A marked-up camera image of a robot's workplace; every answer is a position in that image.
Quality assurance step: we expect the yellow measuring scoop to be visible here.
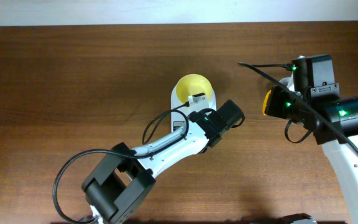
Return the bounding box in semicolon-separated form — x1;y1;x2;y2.
262;90;272;116

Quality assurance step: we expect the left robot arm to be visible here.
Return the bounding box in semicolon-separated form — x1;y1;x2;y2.
81;100;245;223

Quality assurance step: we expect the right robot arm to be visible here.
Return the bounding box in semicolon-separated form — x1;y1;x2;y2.
262;55;358;223

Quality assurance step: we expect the white digital kitchen scale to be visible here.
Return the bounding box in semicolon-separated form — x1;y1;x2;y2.
170;86;217;132

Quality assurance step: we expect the yellow plastic bowl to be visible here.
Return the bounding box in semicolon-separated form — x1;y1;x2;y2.
174;73;213;103

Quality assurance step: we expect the right black cable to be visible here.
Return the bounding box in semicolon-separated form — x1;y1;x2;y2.
237;62;358;187

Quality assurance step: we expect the black cable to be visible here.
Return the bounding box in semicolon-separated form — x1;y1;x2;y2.
52;102;191;224
237;62;358;187

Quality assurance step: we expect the left black cable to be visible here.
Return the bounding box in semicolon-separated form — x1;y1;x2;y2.
52;102;191;224

